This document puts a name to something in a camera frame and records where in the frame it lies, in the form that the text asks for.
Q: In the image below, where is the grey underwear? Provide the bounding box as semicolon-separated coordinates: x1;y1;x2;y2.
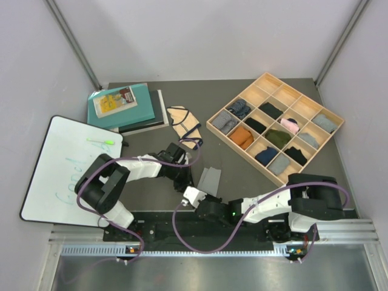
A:
197;167;221;197

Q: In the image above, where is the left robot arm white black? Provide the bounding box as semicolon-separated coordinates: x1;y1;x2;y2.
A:
74;142;193;241

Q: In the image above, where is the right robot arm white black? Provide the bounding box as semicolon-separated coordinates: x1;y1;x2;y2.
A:
189;173;346;240

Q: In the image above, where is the beige underwear navy trim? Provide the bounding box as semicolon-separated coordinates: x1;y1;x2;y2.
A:
167;105;203;150

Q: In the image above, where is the striped grey rolled garment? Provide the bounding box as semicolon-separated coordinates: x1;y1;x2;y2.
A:
211;111;238;135

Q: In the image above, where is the green marker pen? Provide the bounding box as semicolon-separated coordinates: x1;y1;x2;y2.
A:
86;138;115;146

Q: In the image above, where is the dark grey book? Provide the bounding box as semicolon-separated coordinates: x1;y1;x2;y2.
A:
111;90;169;136

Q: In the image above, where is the orange rolled garment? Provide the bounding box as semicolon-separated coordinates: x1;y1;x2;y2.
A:
229;126;254;150

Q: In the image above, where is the navy blue rolled garment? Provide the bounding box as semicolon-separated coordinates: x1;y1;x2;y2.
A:
255;147;278;167

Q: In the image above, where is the grey rolled garment bottom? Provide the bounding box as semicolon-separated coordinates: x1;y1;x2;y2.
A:
268;155;290;176

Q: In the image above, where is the teal book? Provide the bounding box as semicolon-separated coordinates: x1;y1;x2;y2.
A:
87;83;155;129

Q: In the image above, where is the navy patterned rolled garment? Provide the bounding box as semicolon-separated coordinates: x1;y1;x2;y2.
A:
227;99;251;120

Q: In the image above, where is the small illustrated paperback book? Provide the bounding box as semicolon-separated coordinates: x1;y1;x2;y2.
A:
92;86;138;118

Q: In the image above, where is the black rolled garment middle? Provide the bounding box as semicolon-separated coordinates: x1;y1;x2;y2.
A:
244;118;267;134

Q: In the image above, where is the black rolled garment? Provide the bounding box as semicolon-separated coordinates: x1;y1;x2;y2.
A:
284;146;307;166
244;118;267;134
258;102;283;119

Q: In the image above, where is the black rolled garment lower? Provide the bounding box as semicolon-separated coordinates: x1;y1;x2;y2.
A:
284;146;307;166

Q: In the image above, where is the wooden compartment tray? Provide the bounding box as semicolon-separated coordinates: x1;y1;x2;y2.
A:
206;72;344;186

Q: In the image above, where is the black rolled garment upper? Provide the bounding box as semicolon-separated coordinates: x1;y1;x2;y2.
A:
258;102;283;119

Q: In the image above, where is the pink rolled garment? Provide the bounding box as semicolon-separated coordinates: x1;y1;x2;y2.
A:
280;118;299;135

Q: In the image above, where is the grey rolled garment middle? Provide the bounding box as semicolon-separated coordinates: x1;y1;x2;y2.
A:
298;133;319;150

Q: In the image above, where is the grey rolled garment right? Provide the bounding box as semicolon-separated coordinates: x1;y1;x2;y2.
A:
312;114;338;133

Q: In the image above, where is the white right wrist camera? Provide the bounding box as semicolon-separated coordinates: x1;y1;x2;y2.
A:
182;186;207;209

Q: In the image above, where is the grey slotted cable duct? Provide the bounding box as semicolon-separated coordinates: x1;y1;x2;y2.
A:
60;244;304;258

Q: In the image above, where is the whiteboard black frame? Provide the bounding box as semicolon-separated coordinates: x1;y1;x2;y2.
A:
19;116;123;227

